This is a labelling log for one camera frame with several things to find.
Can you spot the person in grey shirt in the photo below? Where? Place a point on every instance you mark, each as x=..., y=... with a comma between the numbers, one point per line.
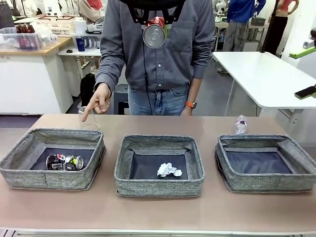
x=168, y=64

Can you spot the black woven bag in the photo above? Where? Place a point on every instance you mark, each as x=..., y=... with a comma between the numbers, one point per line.
x=6, y=14

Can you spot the person's left hand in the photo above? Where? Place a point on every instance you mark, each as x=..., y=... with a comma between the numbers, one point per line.
x=188, y=111

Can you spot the white plastic crate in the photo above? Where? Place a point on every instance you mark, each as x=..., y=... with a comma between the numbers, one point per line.
x=61, y=28

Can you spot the clear plastic storage box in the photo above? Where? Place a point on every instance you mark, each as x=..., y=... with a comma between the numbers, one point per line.
x=24, y=39

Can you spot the grey plastic stool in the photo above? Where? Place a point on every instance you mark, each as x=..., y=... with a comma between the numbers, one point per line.
x=121, y=96

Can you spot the brown bottles pack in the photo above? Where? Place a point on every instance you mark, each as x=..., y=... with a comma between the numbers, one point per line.
x=24, y=29

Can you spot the white black sneaker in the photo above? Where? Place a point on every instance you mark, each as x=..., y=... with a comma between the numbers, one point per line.
x=95, y=27

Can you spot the white low desk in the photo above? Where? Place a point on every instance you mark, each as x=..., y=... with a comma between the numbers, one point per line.
x=81, y=52

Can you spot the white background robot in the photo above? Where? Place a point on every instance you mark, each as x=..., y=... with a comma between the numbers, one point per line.
x=219, y=7

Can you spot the clear plastic bottle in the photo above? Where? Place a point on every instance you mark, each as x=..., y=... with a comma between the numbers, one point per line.
x=240, y=127

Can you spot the clear plastic cup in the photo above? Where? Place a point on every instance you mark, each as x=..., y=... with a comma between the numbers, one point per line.
x=91, y=124

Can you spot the mannequin in red top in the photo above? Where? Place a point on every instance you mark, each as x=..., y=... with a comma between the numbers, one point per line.
x=279, y=29

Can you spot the black computer mouse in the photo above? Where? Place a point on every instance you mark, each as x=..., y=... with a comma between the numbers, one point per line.
x=69, y=51

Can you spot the crushed black can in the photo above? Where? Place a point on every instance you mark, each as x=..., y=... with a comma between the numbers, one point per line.
x=56, y=163

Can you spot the black backpack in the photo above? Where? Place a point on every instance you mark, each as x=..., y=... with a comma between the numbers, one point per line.
x=86, y=91

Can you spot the white paper ball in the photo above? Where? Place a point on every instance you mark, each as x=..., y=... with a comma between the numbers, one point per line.
x=166, y=169

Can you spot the grey fabric basket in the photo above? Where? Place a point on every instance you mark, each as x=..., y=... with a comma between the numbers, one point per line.
x=66, y=181
x=266, y=182
x=158, y=187

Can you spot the blue bottle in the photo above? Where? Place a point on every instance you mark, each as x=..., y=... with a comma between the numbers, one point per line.
x=80, y=44

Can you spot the black shoe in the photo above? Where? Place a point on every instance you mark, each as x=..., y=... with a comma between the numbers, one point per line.
x=222, y=70

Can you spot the white jar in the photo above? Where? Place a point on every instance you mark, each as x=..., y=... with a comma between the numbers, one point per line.
x=80, y=27

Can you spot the green-tipped right gripper finger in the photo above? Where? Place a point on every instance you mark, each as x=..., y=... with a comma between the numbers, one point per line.
x=306, y=93
x=306, y=52

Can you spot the crushed red can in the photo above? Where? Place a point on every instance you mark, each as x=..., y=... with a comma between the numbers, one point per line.
x=153, y=35

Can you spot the person's right hand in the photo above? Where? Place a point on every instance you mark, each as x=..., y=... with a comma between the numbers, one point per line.
x=101, y=98

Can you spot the orange wrist watch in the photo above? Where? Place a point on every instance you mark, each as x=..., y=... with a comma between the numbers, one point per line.
x=191, y=104

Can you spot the person's left forearm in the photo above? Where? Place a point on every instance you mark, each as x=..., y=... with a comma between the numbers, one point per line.
x=196, y=89

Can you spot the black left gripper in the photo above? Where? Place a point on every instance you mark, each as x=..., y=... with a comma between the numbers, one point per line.
x=153, y=3

